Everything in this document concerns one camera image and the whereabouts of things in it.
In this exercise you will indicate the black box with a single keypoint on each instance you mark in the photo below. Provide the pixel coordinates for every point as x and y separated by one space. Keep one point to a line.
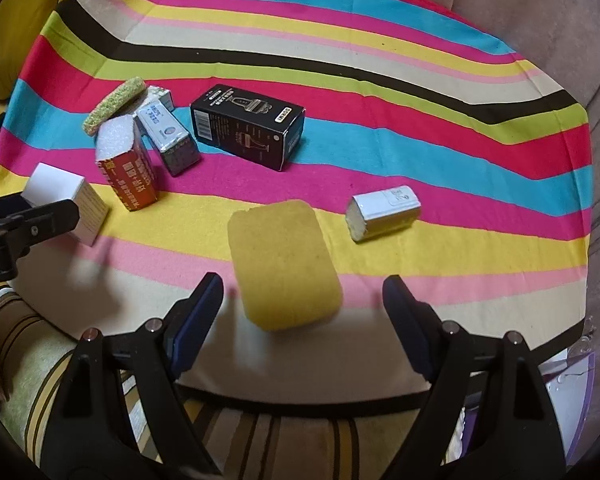
245 125

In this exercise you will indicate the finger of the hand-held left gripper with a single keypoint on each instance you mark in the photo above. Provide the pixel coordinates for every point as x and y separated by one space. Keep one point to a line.
2 206
45 220

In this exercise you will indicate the small white blue-print box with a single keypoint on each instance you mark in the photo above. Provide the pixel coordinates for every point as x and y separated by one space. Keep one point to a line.
161 97

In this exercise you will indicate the small silver box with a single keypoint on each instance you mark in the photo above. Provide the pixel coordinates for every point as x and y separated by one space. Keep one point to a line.
385 210

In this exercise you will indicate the plain white box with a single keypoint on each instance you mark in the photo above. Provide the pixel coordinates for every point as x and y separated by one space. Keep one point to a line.
60 182

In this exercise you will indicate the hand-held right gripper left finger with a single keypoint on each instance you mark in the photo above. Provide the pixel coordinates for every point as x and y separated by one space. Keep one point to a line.
195 320

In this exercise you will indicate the pink embroidered curtain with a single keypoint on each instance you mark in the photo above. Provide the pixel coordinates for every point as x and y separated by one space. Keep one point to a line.
480 0

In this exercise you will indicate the beige striped towel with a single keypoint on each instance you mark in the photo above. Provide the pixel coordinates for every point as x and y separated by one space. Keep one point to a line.
280 440

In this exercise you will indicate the green oval scouring pad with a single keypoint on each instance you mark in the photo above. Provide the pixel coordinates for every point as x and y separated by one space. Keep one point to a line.
112 105

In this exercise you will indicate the colourful striped cloth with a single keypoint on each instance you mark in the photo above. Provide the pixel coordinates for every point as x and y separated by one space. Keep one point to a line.
380 110

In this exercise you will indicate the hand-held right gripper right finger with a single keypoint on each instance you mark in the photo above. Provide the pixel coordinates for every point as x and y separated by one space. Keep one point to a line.
405 320

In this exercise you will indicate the yellow sponge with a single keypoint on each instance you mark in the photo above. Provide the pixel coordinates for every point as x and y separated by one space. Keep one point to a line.
285 265

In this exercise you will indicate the silver and blue box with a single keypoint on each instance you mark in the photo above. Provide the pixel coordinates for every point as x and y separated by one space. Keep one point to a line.
165 127

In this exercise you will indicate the purple cardboard box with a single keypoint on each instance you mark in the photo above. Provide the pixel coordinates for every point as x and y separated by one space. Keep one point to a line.
580 410

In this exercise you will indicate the red box with foam top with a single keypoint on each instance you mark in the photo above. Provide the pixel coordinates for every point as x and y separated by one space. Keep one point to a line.
125 170

